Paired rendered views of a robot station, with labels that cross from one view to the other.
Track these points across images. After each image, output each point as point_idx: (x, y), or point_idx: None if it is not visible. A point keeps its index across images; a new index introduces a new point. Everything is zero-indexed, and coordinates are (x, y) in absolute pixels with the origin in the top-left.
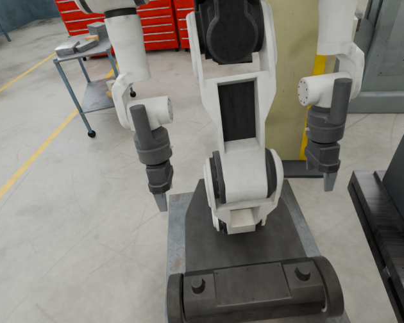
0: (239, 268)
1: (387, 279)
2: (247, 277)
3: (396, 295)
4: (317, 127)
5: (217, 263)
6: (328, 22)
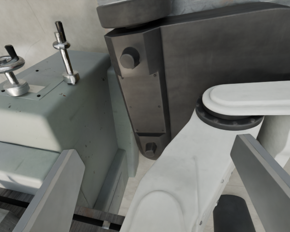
0: (160, 99)
1: (103, 222)
2: (150, 105)
3: (91, 223)
4: None
5: (172, 72)
6: None
